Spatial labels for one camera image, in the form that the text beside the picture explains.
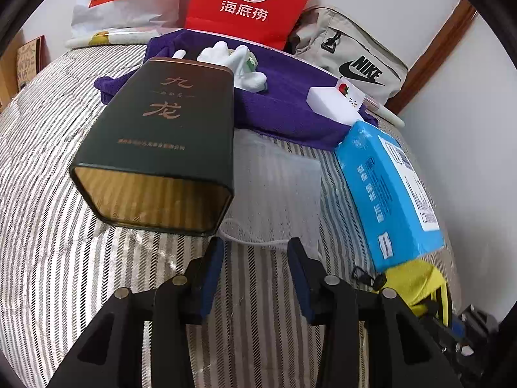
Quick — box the blue tissue pack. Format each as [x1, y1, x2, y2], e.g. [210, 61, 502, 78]
[333, 121, 445, 272]

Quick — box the white plastic shopping bag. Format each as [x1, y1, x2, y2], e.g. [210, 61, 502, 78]
[70, 0, 203, 41]

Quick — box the purple towel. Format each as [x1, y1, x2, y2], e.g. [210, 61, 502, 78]
[94, 29, 379, 150]

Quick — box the red paper bag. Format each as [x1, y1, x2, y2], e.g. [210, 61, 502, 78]
[185, 0, 326, 51]

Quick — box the brown framed board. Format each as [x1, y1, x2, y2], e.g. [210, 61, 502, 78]
[15, 36, 46, 90]

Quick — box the translucent drawstring bag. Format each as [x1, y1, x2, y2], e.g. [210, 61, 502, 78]
[220, 131, 324, 260]

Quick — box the white small box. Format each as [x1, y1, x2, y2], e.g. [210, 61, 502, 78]
[307, 85, 366, 126]

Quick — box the light wooden furniture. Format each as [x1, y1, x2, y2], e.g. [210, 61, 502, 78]
[0, 54, 19, 110]

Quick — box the grey sling bag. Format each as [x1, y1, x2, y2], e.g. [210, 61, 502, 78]
[288, 6, 408, 108]

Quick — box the wooden bed headboard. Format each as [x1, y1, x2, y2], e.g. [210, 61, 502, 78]
[388, 0, 489, 116]

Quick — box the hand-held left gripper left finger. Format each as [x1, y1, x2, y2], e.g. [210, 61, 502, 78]
[46, 236, 225, 388]

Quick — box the striped grey bedsheet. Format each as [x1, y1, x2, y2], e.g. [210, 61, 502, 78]
[0, 46, 465, 388]

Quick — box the dark green tin box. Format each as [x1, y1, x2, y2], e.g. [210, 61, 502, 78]
[69, 57, 236, 236]

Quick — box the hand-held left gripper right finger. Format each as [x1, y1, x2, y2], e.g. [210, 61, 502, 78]
[287, 238, 463, 388]

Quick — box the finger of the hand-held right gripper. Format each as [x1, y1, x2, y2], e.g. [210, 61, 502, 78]
[418, 309, 466, 347]

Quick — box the yellow mesh pouch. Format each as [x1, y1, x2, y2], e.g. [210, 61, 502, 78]
[351, 259, 451, 328]

